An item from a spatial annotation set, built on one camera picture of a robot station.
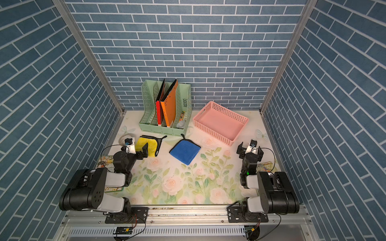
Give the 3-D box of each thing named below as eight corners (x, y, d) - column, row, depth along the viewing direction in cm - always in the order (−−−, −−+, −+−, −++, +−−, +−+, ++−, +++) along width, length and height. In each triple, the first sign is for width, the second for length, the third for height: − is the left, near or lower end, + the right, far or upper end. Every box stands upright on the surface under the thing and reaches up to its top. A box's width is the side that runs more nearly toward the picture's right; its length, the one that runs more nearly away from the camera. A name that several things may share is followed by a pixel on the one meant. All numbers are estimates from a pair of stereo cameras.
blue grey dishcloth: (167, 153, 98) (167, 151, 96) (182, 136, 107) (182, 134, 105) (190, 167, 92) (190, 165, 90) (203, 147, 101) (203, 145, 99)
